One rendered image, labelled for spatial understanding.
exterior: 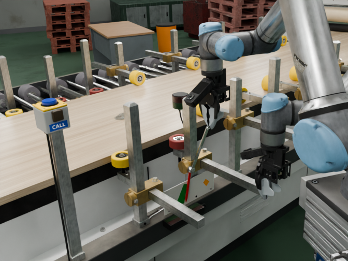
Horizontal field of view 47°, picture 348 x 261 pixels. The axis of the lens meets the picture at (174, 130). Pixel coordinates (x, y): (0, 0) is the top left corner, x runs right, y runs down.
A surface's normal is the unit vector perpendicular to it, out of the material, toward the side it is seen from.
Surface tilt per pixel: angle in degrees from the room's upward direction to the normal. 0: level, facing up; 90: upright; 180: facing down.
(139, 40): 90
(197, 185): 90
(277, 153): 90
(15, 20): 90
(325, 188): 0
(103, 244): 0
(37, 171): 0
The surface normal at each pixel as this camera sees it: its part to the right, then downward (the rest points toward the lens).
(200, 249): 0.66, 0.27
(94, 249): -0.04, -0.92
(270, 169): -0.75, 0.29
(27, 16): 0.29, 0.36
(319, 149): -0.90, 0.30
